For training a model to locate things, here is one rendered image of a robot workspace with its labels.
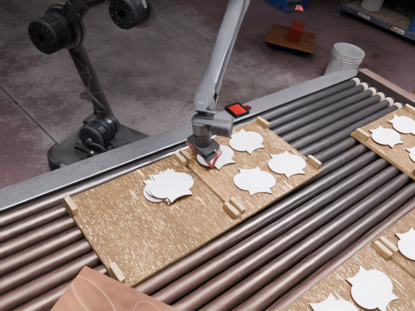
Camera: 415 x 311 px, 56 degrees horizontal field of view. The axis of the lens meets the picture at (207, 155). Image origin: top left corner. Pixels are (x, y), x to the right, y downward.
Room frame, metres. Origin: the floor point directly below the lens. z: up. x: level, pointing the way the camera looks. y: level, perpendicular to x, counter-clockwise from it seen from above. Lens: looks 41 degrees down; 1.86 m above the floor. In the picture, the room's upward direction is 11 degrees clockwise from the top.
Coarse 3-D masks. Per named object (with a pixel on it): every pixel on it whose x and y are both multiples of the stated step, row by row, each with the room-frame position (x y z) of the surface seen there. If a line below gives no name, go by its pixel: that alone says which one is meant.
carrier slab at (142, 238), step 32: (160, 160) 0.98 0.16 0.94; (96, 192) 0.79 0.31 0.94; (128, 192) 0.81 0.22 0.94; (192, 192) 0.86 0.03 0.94; (96, 224) 0.67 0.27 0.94; (128, 224) 0.69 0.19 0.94; (160, 224) 0.71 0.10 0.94; (192, 224) 0.74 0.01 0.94; (224, 224) 0.76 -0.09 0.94; (128, 256) 0.59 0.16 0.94; (160, 256) 0.61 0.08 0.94
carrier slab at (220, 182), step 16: (240, 128) 1.25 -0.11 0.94; (256, 128) 1.27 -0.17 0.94; (224, 144) 1.13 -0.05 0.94; (272, 144) 1.18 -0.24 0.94; (288, 144) 1.20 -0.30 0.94; (192, 160) 1.01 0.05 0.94; (240, 160) 1.06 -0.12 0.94; (256, 160) 1.07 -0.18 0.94; (304, 160) 1.12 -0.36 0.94; (208, 176) 0.95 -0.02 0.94; (224, 176) 0.96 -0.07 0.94; (304, 176) 1.04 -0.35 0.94; (224, 192) 0.89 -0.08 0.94; (240, 192) 0.90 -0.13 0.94; (272, 192) 0.93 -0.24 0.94; (288, 192) 0.95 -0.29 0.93; (256, 208) 0.85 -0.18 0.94
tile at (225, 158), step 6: (222, 150) 1.09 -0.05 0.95; (228, 150) 1.09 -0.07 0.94; (198, 156) 1.03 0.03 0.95; (222, 156) 1.05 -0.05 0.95; (228, 156) 1.06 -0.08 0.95; (198, 162) 1.00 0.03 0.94; (204, 162) 1.00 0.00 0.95; (216, 162) 1.01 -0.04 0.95; (222, 162) 1.02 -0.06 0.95; (228, 162) 1.03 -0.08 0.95; (234, 162) 1.03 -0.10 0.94; (216, 168) 0.99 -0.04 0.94
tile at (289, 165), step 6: (270, 156) 1.11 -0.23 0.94; (276, 156) 1.11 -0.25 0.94; (282, 156) 1.11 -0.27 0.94; (288, 156) 1.12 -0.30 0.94; (294, 156) 1.13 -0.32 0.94; (270, 162) 1.07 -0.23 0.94; (276, 162) 1.07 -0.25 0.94; (282, 162) 1.08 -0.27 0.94; (288, 162) 1.09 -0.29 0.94; (294, 162) 1.09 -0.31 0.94; (300, 162) 1.10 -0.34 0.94; (270, 168) 1.04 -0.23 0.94; (276, 168) 1.04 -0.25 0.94; (282, 168) 1.05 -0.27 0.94; (288, 168) 1.05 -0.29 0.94; (294, 168) 1.06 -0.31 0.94; (300, 168) 1.06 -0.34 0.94; (282, 174) 1.02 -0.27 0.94; (288, 174) 1.02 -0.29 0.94; (294, 174) 1.03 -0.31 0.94; (300, 174) 1.04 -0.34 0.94
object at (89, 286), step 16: (80, 272) 0.46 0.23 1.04; (96, 272) 0.47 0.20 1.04; (80, 288) 0.42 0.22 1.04; (96, 288) 0.43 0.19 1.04; (112, 288) 0.44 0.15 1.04; (128, 288) 0.44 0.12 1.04; (64, 304) 0.38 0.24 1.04; (80, 304) 0.39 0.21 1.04; (96, 304) 0.39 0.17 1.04; (112, 304) 0.40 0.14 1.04; (128, 304) 0.41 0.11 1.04; (144, 304) 0.41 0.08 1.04; (160, 304) 0.42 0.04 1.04
